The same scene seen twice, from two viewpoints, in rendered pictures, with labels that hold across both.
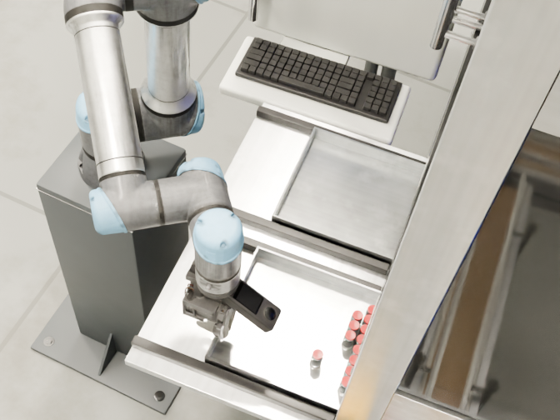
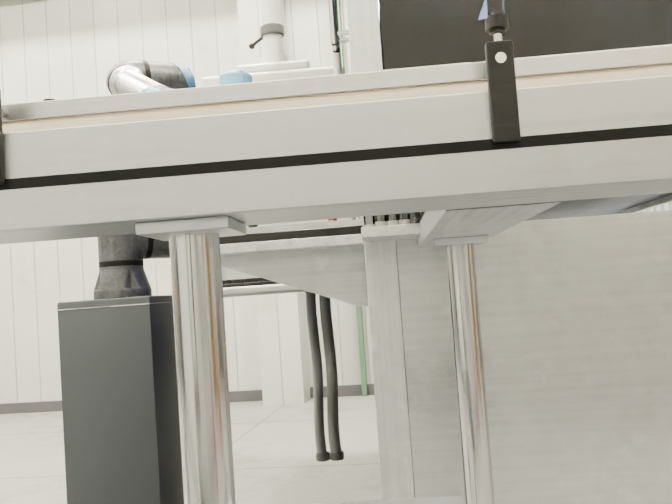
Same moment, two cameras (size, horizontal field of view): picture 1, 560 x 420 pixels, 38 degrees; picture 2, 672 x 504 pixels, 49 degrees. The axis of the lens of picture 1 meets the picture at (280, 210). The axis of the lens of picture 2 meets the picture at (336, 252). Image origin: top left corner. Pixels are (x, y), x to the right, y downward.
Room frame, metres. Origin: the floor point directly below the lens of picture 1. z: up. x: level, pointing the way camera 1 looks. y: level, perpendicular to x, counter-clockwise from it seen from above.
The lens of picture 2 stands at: (-0.97, 0.21, 0.76)
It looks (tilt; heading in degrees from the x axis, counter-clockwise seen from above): 3 degrees up; 349
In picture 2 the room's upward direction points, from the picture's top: 4 degrees counter-clockwise
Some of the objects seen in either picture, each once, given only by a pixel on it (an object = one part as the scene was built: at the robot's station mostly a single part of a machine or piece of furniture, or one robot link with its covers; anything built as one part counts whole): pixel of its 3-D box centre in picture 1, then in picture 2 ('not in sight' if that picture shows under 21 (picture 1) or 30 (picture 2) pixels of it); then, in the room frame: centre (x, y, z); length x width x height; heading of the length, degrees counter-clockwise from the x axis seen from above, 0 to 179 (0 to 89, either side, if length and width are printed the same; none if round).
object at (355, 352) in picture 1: (358, 349); not in sight; (0.66, -0.18, 0.90); 0.18 x 0.02 x 0.05; 165
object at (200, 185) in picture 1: (194, 196); not in sight; (0.75, 0.14, 1.21); 0.11 x 0.11 x 0.08; 21
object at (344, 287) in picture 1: (314, 334); (325, 234); (0.68, -0.10, 0.90); 0.34 x 0.26 x 0.04; 75
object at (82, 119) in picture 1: (108, 117); (122, 236); (1.09, 0.39, 0.96); 0.13 x 0.12 x 0.14; 111
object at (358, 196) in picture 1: (367, 200); not in sight; (1.01, -0.18, 0.90); 0.34 x 0.26 x 0.04; 75
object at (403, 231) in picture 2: not in sight; (398, 232); (0.39, -0.18, 0.87); 0.14 x 0.13 x 0.02; 75
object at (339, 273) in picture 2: not in sight; (289, 281); (0.63, 0.00, 0.80); 0.34 x 0.03 x 0.13; 75
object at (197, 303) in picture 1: (213, 292); not in sight; (0.66, 0.10, 1.05); 0.09 x 0.08 x 0.12; 75
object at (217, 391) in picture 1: (308, 258); (304, 252); (0.87, -0.07, 0.87); 0.70 x 0.48 x 0.02; 165
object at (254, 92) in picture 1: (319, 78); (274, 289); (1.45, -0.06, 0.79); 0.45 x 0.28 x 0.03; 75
